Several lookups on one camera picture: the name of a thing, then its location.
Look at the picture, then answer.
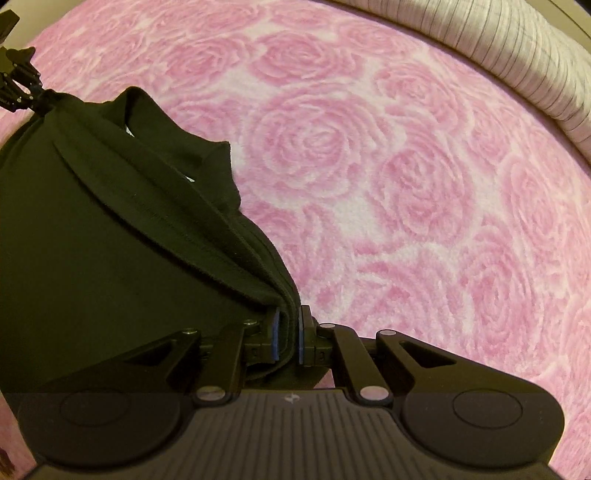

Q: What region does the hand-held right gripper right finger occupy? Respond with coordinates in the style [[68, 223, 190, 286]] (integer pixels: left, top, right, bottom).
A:
[[298, 305, 550, 408]]

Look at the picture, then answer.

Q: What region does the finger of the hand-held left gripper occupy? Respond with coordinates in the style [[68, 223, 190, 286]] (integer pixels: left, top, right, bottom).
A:
[[4, 46, 47, 99], [0, 80, 35, 114]]

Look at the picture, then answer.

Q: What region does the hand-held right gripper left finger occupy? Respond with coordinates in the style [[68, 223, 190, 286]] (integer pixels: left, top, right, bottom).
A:
[[44, 308, 283, 408]]

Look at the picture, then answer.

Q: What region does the black sweater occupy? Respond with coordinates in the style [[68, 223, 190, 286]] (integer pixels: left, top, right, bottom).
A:
[[0, 86, 334, 395]]

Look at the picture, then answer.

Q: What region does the pink rose-print blanket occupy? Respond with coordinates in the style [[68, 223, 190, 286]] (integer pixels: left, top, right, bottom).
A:
[[0, 0, 591, 476]]

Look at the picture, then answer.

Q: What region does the white striped quilt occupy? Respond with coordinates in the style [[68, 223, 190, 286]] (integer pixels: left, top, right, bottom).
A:
[[323, 0, 591, 163]]

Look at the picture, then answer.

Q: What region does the brown square wall socket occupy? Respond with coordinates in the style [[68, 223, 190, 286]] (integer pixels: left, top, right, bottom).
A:
[[0, 11, 21, 42]]

